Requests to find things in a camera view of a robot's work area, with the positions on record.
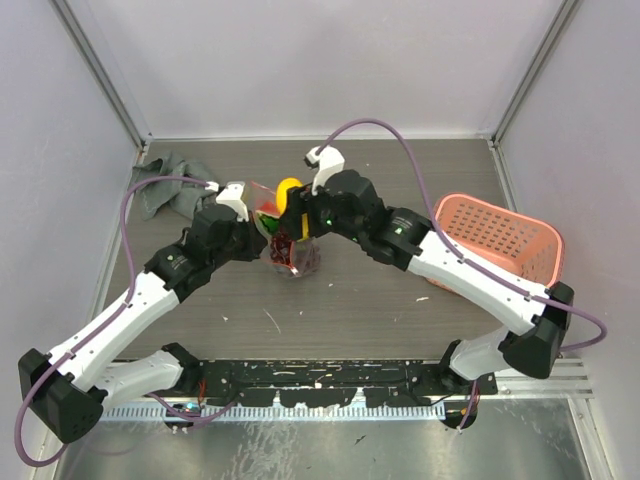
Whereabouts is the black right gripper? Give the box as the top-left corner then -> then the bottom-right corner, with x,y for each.
278,181 -> 364,245

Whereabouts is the watermelon slice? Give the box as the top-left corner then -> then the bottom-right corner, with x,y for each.
254,200 -> 280,236

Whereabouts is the dark red grape bunch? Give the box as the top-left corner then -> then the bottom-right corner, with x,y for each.
291,239 -> 321,276

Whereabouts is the clear zip top bag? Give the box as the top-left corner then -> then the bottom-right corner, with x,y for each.
251,178 -> 321,278

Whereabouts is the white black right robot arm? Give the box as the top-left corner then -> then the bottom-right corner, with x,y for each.
276,170 -> 574,394

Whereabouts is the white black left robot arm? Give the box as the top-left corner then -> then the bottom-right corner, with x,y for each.
18,204 -> 267,444

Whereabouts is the green crumpled cloth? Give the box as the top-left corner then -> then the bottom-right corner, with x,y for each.
131,152 -> 216,221

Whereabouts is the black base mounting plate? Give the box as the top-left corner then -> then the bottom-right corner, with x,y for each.
156,360 -> 497,408

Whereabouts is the pink plastic basket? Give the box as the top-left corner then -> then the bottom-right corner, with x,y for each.
435,193 -> 564,287

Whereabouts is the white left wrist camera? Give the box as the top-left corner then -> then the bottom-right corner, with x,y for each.
216,181 -> 249,222

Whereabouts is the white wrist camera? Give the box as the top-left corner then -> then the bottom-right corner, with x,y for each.
304,146 -> 345,196
216,181 -> 249,222

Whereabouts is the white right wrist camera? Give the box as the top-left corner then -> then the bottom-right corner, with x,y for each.
304,146 -> 345,196

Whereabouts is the white slotted cable duct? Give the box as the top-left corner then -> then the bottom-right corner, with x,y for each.
101,401 -> 446,423

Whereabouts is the aluminium left frame post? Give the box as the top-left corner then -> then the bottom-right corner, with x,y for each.
50,1 -> 153,150

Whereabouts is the aluminium frame post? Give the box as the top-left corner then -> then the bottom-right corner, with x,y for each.
490,0 -> 583,148
50,1 -> 153,150

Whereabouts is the aluminium right frame post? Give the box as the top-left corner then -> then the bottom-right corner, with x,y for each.
490,0 -> 583,148

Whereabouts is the aluminium front rail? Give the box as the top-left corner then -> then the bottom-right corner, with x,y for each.
47,357 -> 596,404

